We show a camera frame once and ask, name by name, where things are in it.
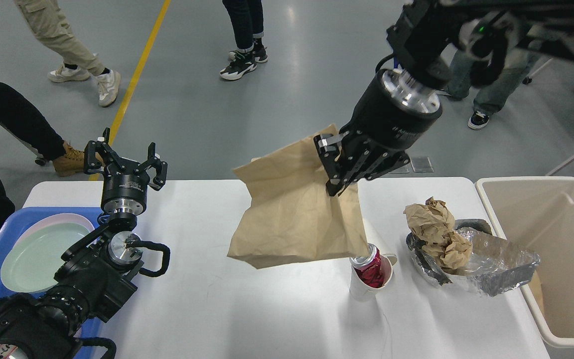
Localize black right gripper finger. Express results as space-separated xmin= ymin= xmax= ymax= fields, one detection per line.
xmin=313 ymin=131 xmax=362 ymax=197

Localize grey crumpled wrapper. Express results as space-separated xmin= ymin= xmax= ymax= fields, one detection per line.
xmin=454 ymin=219 xmax=494 ymax=235

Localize crushed red soda can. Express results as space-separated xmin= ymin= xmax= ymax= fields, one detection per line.
xmin=349 ymin=243 xmax=385 ymax=288

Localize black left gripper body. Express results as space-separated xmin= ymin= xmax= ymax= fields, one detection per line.
xmin=100 ymin=173 xmax=149 ymax=215

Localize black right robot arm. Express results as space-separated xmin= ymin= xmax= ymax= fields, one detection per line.
xmin=313 ymin=0 xmax=574 ymax=197

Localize brown paper bag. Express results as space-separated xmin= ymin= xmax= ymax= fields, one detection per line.
xmin=528 ymin=270 xmax=545 ymax=316
xmin=227 ymin=136 xmax=370 ymax=269

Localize person in beige trousers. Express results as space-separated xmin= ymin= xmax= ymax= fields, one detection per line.
xmin=14 ymin=0 xmax=121 ymax=108

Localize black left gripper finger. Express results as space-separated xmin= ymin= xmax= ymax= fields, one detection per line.
xmin=83 ymin=128 xmax=126 ymax=177
xmin=135 ymin=143 xmax=168 ymax=191

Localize seated person tan boots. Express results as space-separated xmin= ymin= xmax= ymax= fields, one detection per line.
xmin=0 ymin=79 xmax=103 ymax=235

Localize metal floor socket plate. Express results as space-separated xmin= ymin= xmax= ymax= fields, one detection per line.
xmin=391 ymin=157 xmax=434 ymax=174

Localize pink plate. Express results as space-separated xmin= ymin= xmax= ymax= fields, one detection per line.
xmin=19 ymin=213 xmax=94 ymax=240

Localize blue plastic tray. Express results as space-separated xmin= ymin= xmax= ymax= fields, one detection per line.
xmin=0 ymin=207 xmax=101 ymax=359

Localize beige plastic bin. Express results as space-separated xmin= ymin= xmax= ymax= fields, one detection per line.
xmin=475 ymin=177 xmax=574 ymax=348

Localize person in black trousers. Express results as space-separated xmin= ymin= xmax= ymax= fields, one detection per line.
xmin=220 ymin=0 xmax=268 ymax=80

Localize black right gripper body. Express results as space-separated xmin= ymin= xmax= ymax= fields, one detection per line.
xmin=340 ymin=69 xmax=442 ymax=182

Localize green plate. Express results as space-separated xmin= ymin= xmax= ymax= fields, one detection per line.
xmin=0 ymin=222 xmax=92 ymax=293

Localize brown paper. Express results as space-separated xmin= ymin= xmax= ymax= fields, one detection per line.
xmin=404 ymin=197 xmax=455 ymax=247
xmin=422 ymin=230 xmax=472 ymax=273

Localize clear plastic wrapper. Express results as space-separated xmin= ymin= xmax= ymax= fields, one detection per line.
xmin=406 ymin=225 xmax=541 ymax=296

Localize white paper cup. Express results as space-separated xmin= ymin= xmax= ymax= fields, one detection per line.
xmin=363 ymin=218 xmax=398 ymax=266
xmin=349 ymin=254 xmax=398 ymax=302

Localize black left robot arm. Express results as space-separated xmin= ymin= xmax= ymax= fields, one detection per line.
xmin=0 ymin=129 xmax=170 ymax=359

